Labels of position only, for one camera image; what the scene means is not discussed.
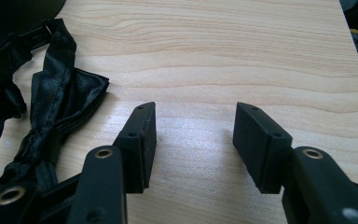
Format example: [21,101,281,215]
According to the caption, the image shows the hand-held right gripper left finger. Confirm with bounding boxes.
[112,101,158,194]

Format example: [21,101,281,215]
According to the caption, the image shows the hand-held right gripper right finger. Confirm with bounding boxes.
[232,102,294,195]

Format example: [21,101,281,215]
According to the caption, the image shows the black satin bow tie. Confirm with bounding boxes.
[0,18,110,188]

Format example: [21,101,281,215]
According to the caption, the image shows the black round object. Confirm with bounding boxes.
[0,0,67,60]

